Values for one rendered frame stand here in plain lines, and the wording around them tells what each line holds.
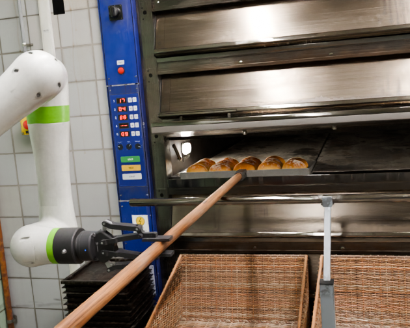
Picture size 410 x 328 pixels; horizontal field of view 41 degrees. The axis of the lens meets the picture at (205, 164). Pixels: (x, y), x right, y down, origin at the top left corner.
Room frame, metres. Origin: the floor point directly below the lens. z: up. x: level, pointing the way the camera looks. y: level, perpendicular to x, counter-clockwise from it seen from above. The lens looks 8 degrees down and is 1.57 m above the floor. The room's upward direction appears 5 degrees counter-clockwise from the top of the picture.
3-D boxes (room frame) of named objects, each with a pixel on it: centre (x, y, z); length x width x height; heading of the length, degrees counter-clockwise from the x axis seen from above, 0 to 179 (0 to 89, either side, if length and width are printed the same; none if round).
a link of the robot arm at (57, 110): (1.50, 0.41, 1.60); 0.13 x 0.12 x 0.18; 11
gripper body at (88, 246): (1.33, 0.28, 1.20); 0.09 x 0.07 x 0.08; 74
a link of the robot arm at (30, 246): (1.38, 0.44, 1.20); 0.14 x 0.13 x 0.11; 74
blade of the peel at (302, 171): (2.43, -0.20, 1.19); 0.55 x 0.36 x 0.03; 74
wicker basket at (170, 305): (2.01, -0.06, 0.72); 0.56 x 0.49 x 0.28; 75
